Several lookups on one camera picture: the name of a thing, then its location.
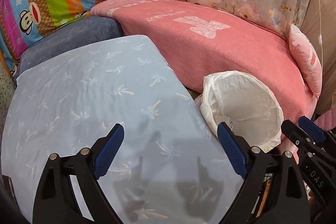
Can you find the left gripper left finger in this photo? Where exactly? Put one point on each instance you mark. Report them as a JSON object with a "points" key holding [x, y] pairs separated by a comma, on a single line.
{"points": [[55, 200]]}

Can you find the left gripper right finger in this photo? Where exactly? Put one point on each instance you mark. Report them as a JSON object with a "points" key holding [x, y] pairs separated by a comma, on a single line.
{"points": [[272, 189]]}

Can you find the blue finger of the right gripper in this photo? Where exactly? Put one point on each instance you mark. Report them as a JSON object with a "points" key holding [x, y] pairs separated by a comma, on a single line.
{"points": [[316, 133]]}

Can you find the white lined trash bin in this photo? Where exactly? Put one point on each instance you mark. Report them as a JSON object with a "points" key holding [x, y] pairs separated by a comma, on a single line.
{"points": [[247, 105]]}

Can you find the pink patterned pillow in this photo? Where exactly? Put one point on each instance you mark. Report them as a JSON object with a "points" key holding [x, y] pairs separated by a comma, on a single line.
{"points": [[306, 57]]}

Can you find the light blue palm cloth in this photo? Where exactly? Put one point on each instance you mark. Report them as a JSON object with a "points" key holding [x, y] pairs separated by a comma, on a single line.
{"points": [[169, 169]]}

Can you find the pink fleece blanket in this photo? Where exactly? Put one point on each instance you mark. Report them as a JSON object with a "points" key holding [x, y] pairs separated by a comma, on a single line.
{"points": [[197, 41]]}

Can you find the blue grey pillow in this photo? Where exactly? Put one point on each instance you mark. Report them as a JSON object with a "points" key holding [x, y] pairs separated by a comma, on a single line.
{"points": [[85, 31]]}

